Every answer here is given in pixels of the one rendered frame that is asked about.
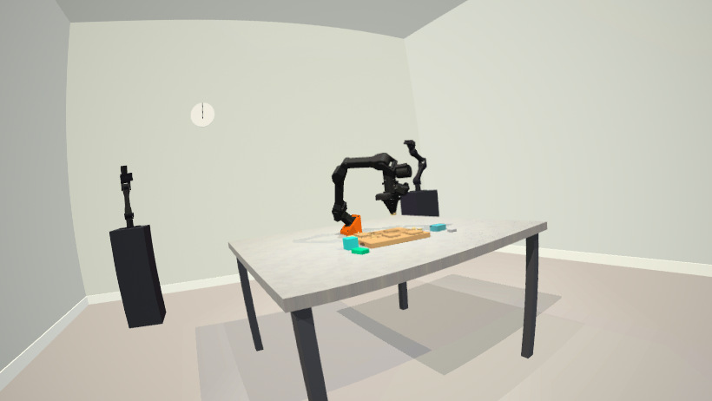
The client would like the cyan cube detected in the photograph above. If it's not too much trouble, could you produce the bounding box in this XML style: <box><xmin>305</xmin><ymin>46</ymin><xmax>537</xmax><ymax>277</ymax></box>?
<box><xmin>342</xmin><ymin>237</ymin><xmax>359</xmax><ymax>250</ymax></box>

